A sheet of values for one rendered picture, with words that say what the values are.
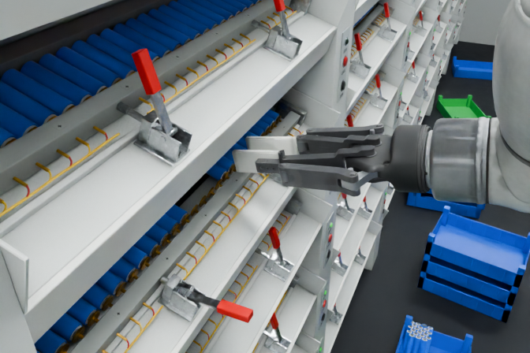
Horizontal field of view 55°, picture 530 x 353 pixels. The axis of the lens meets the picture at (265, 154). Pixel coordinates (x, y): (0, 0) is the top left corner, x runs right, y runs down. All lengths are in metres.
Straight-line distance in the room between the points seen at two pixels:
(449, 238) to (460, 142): 1.41
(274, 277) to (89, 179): 0.50
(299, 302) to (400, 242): 1.10
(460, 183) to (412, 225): 1.68
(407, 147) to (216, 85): 0.21
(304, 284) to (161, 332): 0.59
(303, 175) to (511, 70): 0.26
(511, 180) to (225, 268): 0.32
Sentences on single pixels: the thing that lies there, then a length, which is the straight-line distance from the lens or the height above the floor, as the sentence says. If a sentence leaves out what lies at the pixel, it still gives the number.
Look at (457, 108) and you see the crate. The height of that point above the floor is 0.00.
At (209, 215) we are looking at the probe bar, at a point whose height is 0.97.
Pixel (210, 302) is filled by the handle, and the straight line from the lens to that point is 0.53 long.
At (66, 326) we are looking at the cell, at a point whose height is 0.97.
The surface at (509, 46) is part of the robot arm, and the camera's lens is 0.39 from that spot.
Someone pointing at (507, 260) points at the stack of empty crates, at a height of 0.16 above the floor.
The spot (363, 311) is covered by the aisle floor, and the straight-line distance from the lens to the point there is 1.83.
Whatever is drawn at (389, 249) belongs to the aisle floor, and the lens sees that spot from 2.08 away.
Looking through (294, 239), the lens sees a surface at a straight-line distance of 0.92.
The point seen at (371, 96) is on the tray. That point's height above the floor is 0.76.
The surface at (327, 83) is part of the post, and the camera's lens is 0.83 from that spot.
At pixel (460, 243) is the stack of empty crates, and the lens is 1.92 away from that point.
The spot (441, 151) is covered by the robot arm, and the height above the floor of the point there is 1.08.
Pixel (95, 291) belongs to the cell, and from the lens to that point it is 0.54.
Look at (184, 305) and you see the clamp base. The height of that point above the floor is 0.95.
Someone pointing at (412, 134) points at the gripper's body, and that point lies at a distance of 0.56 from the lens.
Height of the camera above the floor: 1.34
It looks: 31 degrees down
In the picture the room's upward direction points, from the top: straight up
